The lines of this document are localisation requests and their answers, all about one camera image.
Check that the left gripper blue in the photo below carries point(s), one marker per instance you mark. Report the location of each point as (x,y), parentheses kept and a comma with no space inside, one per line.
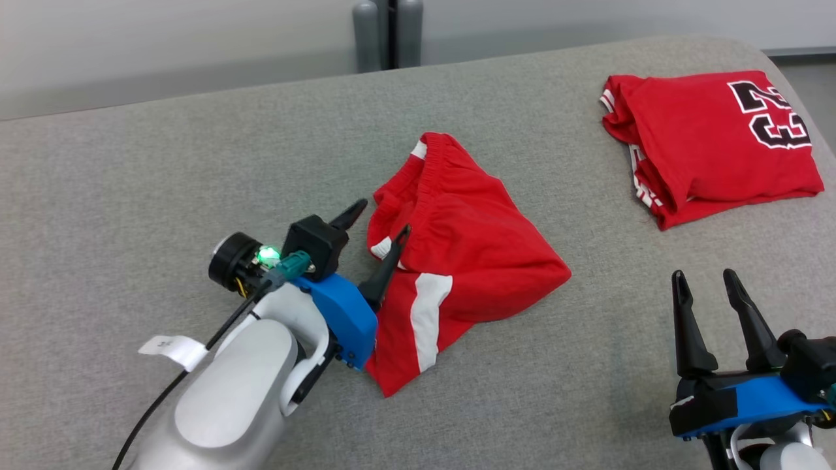
(346,313)

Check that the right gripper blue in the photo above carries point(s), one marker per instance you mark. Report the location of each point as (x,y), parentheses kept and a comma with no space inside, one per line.
(751,398)

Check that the red shorts with white patches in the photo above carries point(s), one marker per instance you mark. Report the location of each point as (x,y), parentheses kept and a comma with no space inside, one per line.
(483,261)

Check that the red basketball jersey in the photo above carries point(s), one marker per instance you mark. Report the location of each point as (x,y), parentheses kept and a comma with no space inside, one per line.
(692,143)

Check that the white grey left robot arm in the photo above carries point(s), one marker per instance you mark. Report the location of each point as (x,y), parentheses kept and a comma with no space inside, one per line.
(235,391)

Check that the left gripper black cylindrical motor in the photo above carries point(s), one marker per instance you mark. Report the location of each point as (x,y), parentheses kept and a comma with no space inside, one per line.
(228,261)

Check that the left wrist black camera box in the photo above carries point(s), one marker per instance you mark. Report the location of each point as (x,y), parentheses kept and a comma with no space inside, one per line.
(317,241)

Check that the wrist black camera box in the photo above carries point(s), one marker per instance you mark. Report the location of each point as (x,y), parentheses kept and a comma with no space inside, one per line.
(317,241)
(810,365)

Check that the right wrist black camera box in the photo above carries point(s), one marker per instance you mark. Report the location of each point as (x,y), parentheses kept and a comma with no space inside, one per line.
(810,365)

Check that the grey cylindrical post foot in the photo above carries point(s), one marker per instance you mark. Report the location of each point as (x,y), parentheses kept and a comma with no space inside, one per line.
(410,36)
(366,39)

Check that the grey partition post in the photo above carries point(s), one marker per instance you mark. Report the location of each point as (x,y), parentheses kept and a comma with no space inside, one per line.
(392,26)

